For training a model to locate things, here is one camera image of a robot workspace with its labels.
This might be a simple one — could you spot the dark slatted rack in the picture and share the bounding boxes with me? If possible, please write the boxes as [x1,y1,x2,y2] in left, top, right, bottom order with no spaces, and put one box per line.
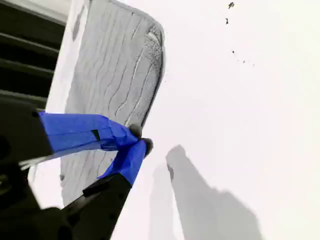
[0,0,68,113]

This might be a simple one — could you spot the grey striped towel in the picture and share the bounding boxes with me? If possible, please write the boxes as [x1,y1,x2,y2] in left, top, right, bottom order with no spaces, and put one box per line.
[59,0,166,207]

